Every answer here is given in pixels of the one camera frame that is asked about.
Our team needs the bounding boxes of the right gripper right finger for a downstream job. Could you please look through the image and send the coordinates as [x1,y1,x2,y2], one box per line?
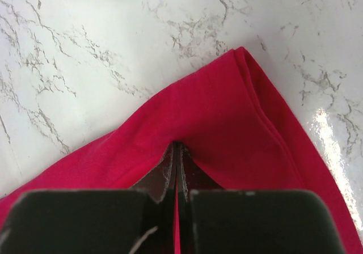
[177,143,345,253]

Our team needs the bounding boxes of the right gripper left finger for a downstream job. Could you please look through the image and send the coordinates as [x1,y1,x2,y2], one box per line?
[1,143,176,253]

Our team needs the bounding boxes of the red t shirt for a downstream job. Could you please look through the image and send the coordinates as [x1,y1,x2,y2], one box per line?
[1,48,362,253]

